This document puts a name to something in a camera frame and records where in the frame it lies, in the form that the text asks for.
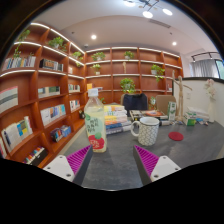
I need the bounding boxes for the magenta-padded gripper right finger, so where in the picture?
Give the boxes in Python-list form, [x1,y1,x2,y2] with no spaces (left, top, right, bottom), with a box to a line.
[132,144,182,186]

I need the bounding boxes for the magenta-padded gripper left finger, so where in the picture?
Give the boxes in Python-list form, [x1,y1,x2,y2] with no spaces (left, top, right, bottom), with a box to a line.
[43,144,94,186]

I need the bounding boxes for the clear plastic drink bottle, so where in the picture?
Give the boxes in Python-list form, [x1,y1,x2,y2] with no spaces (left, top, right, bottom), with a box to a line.
[83,87,108,154]

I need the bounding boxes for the flat round red coaster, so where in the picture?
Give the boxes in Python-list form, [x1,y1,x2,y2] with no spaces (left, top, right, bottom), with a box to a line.
[168,131,185,142]

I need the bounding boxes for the white patterned ceramic mug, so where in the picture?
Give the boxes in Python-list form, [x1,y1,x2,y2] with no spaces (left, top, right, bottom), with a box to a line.
[130,116,161,147]

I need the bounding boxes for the green and white tissue box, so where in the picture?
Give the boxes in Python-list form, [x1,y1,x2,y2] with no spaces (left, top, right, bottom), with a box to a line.
[182,113,198,127]

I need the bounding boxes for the stack of dark books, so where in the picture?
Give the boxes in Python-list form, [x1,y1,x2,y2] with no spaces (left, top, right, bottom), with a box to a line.
[129,109,171,127]

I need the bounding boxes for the green and white carton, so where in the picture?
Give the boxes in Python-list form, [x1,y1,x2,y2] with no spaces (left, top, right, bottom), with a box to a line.
[167,101,178,122]

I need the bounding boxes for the stack of white boxes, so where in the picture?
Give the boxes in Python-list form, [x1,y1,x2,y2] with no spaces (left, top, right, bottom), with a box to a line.
[187,106,210,122]

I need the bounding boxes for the stack of colourful books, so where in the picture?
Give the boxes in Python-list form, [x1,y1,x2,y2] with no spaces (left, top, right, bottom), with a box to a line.
[103,104,133,136]

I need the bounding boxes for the dark upholstered chair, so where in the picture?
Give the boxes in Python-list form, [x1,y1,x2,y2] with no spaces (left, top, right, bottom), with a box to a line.
[120,92,149,118]

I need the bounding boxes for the wooden artist mannequin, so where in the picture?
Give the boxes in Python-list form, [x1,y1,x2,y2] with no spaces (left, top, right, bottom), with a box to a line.
[171,70,194,122]

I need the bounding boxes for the grey window curtain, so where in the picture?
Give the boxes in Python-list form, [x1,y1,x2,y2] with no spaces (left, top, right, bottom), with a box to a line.
[189,59,219,79]

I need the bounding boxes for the dark framed window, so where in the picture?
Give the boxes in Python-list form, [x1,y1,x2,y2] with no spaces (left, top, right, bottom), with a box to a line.
[214,59,224,80]

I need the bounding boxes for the ceiling lamp with round lights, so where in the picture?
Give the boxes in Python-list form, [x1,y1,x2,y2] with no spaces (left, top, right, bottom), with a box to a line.
[123,0,174,19]

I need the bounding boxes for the wooden wall shelf unit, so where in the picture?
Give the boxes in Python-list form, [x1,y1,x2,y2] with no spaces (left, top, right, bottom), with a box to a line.
[0,21,185,168]

